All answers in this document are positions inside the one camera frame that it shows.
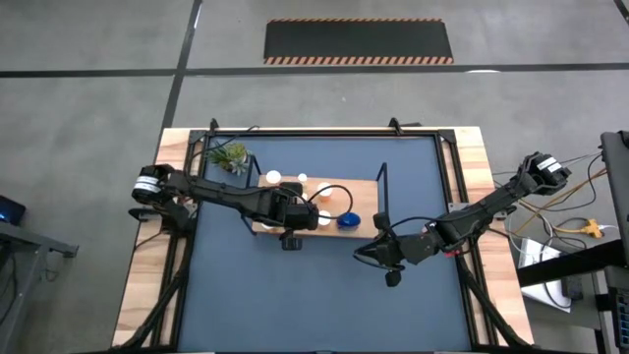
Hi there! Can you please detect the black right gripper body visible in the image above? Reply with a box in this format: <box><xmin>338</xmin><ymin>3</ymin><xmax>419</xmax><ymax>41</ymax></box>
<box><xmin>372</xmin><ymin>212</ymin><xmax>439</xmax><ymax>289</ymax></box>

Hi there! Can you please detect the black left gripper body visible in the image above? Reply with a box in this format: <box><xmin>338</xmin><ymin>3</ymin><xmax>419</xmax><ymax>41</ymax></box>
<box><xmin>268</xmin><ymin>182</ymin><xmax>319</xmax><ymax>251</ymax></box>

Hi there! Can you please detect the blue-capped Tums bottle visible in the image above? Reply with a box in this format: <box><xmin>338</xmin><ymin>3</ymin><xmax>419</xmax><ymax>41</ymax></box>
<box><xmin>336</xmin><ymin>211</ymin><xmax>363</xmax><ymax>231</ymax></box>

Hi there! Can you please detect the potted green succulent plant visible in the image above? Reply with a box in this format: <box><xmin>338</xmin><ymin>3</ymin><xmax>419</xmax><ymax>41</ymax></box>
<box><xmin>205</xmin><ymin>142</ymin><xmax>253</xmax><ymax>177</ymax></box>

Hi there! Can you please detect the blue table mat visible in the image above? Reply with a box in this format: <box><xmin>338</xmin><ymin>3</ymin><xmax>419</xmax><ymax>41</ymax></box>
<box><xmin>177</xmin><ymin>135</ymin><xmax>473</xmax><ymax>353</ymax></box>

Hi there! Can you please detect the white box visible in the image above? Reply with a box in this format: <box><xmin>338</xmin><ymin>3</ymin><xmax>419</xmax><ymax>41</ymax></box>
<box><xmin>518</xmin><ymin>237</ymin><xmax>574</xmax><ymax>315</ymax></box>

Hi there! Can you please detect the black desk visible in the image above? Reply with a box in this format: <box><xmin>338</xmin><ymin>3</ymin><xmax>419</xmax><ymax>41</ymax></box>
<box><xmin>515</xmin><ymin>239</ymin><xmax>629</xmax><ymax>354</ymax></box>

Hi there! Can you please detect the yellow power splitter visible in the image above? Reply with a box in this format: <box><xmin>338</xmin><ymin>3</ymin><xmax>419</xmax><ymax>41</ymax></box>
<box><xmin>554</xmin><ymin>220</ymin><xmax>604</xmax><ymax>241</ymax></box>

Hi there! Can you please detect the black striped-edge floor mat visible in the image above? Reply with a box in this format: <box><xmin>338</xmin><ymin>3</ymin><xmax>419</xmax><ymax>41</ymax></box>
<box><xmin>262</xmin><ymin>18</ymin><xmax>455</xmax><ymax>66</ymax></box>

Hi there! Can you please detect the black monitor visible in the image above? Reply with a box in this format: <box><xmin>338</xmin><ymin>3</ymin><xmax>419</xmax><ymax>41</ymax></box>
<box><xmin>600</xmin><ymin>130</ymin><xmax>629</xmax><ymax>257</ymax></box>

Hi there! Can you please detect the black keyboard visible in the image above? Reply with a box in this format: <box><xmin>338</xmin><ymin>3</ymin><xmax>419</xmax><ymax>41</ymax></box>
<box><xmin>611</xmin><ymin>287</ymin><xmax>629</xmax><ymax>350</ymax></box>

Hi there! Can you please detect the grey metal cart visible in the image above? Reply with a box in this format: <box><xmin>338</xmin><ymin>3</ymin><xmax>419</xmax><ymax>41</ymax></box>
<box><xmin>0</xmin><ymin>220</ymin><xmax>80</xmax><ymax>354</ymax></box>

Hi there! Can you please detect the black device blue light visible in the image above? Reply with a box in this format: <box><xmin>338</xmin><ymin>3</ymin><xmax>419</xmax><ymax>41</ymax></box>
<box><xmin>0</xmin><ymin>195</ymin><xmax>27</xmax><ymax>226</ymax></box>

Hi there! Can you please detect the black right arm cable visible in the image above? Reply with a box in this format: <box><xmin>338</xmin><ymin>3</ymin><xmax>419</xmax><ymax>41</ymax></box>
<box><xmin>387</xmin><ymin>215</ymin><xmax>438</xmax><ymax>232</ymax></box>

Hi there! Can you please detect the wooden shelf black metal frame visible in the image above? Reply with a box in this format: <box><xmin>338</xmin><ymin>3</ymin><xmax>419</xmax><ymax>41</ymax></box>
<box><xmin>244</xmin><ymin>154</ymin><xmax>393</xmax><ymax>242</ymax></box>

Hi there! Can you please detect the black metal table frame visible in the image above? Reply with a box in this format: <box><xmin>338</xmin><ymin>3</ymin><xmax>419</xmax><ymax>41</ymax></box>
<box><xmin>110</xmin><ymin>117</ymin><xmax>537</xmax><ymax>354</ymax></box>

